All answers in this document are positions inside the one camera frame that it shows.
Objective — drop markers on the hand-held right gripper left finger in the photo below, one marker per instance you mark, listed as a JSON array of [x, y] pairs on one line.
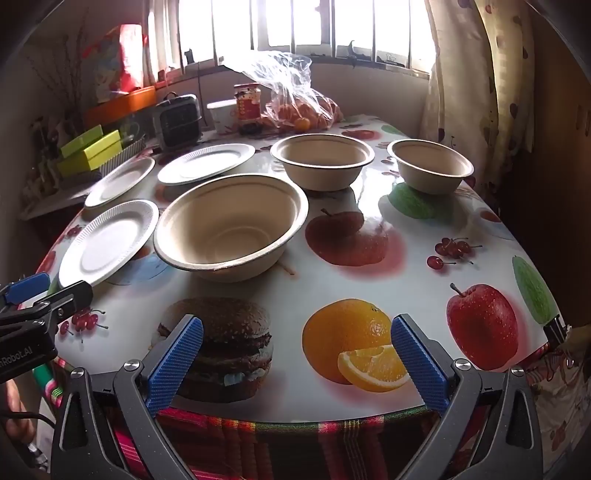
[[175, 360]]

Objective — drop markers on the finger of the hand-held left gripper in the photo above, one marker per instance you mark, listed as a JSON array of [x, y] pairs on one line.
[[69, 297], [27, 285]]

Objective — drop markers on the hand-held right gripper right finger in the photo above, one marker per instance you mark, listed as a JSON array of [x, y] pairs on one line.
[[418, 364]]

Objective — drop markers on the white foam plate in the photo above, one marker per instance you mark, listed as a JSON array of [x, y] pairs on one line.
[[108, 244], [120, 182], [205, 164]]

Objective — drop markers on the beige paper bowl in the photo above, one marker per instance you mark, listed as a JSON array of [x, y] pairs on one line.
[[323, 159], [231, 221], [431, 164]]

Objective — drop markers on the lime green box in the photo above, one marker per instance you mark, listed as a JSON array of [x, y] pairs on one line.
[[92, 159]]

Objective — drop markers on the black binder clip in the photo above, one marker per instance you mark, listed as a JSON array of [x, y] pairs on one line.
[[556, 330]]

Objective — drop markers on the striped grey tray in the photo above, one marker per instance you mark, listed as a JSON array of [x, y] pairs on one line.
[[122, 154]]

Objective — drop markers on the olive green flat box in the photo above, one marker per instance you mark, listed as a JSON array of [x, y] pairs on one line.
[[81, 141]]

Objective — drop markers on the orange plastic tray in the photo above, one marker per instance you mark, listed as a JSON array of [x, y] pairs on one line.
[[120, 104]]

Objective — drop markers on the dried bare branches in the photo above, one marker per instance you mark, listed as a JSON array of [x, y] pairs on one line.
[[69, 69]]

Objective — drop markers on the white paper tub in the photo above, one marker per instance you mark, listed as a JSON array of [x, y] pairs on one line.
[[224, 115]]

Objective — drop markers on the colourful gift bag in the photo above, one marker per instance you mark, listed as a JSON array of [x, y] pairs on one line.
[[115, 60]]

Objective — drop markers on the red label glass jar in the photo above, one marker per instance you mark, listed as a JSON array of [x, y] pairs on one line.
[[247, 108]]

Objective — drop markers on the pile of small oranges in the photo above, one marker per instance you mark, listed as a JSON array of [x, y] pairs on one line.
[[304, 115]]

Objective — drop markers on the spotted cream curtain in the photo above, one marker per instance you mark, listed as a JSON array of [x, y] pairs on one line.
[[475, 78]]

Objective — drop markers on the clear plastic bag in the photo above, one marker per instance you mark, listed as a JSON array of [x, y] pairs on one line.
[[295, 78]]

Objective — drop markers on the barred window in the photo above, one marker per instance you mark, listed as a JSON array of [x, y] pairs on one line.
[[323, 23]]

